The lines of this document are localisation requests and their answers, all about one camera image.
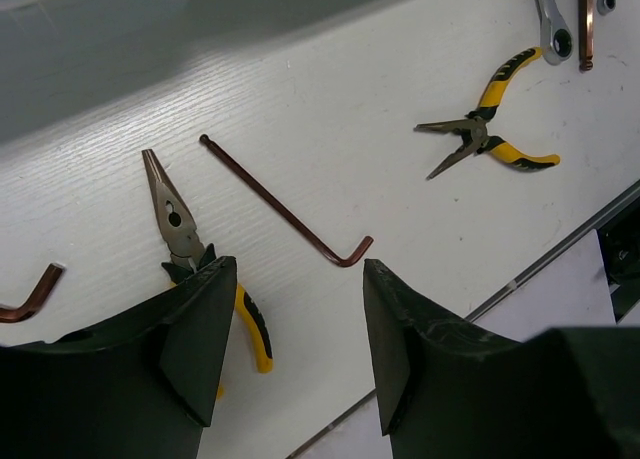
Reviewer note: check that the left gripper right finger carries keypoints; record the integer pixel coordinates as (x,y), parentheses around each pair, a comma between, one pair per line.
(447,388)

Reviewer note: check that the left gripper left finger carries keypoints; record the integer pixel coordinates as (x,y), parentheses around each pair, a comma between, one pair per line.
(141,384)

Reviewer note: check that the dark hex key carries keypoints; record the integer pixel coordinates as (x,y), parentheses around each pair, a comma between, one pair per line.
(38,297)
(274,203)
(586,34)

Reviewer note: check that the large silver ratchet wrench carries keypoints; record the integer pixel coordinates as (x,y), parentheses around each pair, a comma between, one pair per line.
(556,39)

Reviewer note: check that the green toolbox with clear lid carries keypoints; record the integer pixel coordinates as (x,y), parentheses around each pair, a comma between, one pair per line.
(61,86)

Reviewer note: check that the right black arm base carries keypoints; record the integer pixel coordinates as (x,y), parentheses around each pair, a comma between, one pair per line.
(619,242)

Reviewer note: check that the left yellow black pliers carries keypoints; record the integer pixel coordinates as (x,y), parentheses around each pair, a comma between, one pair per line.
(188,254)

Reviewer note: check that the yellow black pliers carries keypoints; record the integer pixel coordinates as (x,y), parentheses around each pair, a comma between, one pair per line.
(188,254)
(472,129)

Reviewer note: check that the right yellow black pliers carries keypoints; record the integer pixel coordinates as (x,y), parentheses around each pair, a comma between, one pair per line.
(472,129)

